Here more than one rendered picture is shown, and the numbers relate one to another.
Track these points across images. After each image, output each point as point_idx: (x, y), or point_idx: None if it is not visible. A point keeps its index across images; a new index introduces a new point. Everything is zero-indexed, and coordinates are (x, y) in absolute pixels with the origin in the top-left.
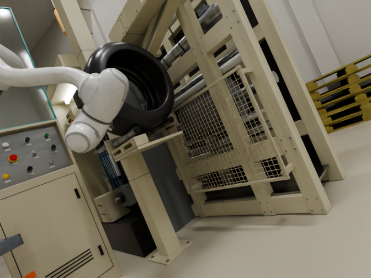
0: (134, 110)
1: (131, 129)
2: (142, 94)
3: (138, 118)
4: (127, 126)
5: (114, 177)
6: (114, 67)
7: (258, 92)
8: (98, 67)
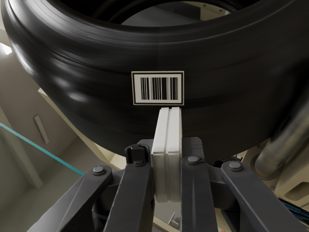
0: (254, 15)
1: (306, 96)
2: (205, 2)
3: (296, 32)
4: (278, 101)
5: (306, 214)
6: (105, 8)
7: None
8: (24, 11)
